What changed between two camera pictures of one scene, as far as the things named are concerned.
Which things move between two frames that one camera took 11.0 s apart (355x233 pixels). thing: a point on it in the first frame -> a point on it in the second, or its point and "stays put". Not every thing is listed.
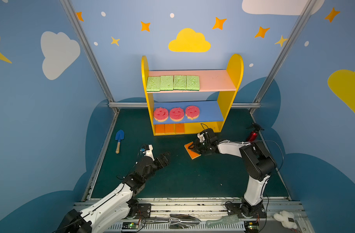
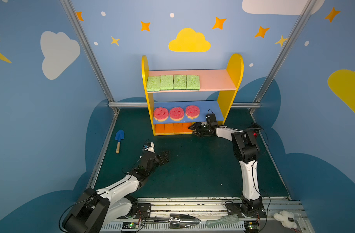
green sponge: (153, 84) stays put
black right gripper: (199, 145) -> (203, 129)
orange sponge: (180, 128) stays put
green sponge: (166, 83) stays put
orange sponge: (193, 155) -> (185, 129)
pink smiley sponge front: (176, 114) stays put
